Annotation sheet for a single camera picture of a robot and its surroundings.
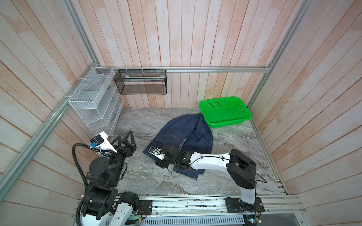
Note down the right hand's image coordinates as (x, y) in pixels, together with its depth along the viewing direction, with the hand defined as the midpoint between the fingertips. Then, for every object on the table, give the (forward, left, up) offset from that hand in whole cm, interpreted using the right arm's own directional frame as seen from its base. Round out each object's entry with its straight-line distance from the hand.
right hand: (157, 154), depth 83 cm
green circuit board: (-30, -52, -11) cm, 61 cm away
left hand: (-5, +8, +27) cm, 29 cm away
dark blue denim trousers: (+21, -22, -7) cm, 31 cm away
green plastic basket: (+46, -51, -10) cm, 69 cm away
